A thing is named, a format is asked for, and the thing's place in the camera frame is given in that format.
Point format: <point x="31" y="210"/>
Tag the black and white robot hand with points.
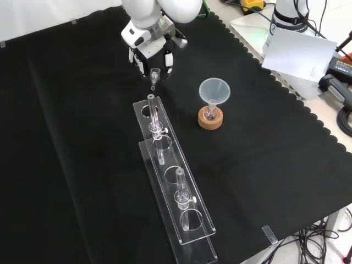
<point x="155" y="59"/>

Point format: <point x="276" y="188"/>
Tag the clear glass weighing funnel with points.
<point x="155" y="77"/>

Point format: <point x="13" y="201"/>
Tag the translucent plastic funnel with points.
<point x="214" y="89"/>

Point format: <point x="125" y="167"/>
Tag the clear acrylic funnel stand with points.
<point x="178" y="176"/>

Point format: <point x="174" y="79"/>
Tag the small round-bottom glass flask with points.
<point x="211" y="114"/>

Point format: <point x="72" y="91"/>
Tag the clear cloth clip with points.
<point x="270" y="234"/>
<point x="73" y="21"/>
<point x="2" y="44"/>

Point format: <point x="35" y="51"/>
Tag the pale board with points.
<point x="247" y="30"/>

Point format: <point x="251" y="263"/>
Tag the black bench cloth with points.
<point x="82" y="137"/>

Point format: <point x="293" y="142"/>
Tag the yellow stop button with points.
<point x="253" y="4"/>

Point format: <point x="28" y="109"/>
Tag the white paper sheet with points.
<point x="299" y="55"/>

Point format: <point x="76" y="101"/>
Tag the black and orange power unit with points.
<point x="341" y="68"/>

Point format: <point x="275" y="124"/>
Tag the black tripod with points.
<point x="343" y="45"/>

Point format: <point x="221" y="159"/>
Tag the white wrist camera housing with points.
<point x="132" y="34"/>

